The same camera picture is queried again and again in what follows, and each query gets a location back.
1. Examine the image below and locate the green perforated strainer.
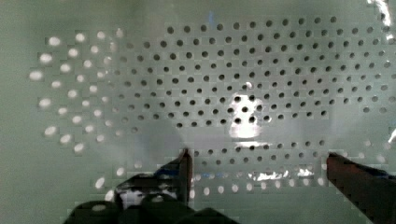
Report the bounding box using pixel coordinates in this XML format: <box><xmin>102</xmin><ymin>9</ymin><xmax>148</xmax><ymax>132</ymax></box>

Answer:
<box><xmin>1</xmin><ymin>0</ymin><xmax>395</xmax><ymax>224</ymax></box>

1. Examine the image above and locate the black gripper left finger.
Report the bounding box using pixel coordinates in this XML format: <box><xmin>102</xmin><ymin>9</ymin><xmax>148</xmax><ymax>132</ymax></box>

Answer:
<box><xmin>114</xmin><ymin>148</ymin><xmax>192</xmax><ymax>208</ymax></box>

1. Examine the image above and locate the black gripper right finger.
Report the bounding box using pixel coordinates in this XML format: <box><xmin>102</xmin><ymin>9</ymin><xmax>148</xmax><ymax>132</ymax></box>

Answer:
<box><xmin>326</xmin><ymin>152</ymin><xmax>396</xmax><ymax>224</ymax></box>

